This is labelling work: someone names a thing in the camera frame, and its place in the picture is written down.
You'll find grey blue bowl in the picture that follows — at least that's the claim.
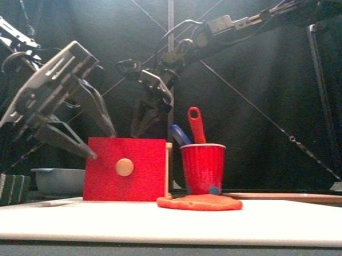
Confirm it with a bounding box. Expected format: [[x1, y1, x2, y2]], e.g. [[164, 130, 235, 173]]
[[29, 167, 87, 198]]

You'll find red drawer with wooden knob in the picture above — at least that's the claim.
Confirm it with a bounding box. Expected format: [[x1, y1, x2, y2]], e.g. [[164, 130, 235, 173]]
[[81, 136, 168, 202]]

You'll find orange flat dough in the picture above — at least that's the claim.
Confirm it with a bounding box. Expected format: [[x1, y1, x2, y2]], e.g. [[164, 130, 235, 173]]
[[155, 193, 244, 212]]

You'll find red plastic cup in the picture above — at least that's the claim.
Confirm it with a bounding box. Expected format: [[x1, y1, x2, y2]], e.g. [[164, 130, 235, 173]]
[[179, 142, 227, 196]]

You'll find green striped sponge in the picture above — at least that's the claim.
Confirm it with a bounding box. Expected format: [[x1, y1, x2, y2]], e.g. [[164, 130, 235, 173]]
[[0, 172, 32, 206]]

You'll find white cutting board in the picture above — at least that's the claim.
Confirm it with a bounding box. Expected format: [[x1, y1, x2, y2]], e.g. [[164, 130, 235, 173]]
[[0, 196, 342, 249]]

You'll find wooden board strip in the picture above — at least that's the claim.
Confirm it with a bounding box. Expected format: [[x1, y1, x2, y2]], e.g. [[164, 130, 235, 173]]
[[222, 191, 342, 205]]

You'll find blue handled utensil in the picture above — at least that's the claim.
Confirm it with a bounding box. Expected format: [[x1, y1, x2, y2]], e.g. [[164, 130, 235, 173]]
[[170, 123, 194, 147]]

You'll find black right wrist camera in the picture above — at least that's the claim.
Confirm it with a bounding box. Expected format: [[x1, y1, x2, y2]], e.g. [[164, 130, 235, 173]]
[[115, 58, 144, 81]]

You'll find red handled utensil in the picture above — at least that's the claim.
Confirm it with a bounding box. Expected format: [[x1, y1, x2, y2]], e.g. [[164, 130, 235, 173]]
[[186, 106, 208, 145]]

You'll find grey vertical frame pole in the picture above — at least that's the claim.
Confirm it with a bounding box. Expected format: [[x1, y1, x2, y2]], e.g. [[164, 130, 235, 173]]
[[166, 0, 176, 191]]

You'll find diagonal brace wire with turnbuckle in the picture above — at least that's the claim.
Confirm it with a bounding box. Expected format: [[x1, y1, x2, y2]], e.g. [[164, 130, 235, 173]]
[[130, 0, 342, 183]]

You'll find black side frame pole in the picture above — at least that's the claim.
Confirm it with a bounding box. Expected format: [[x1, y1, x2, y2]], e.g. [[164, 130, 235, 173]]
[[306, 23, 342, 174]]

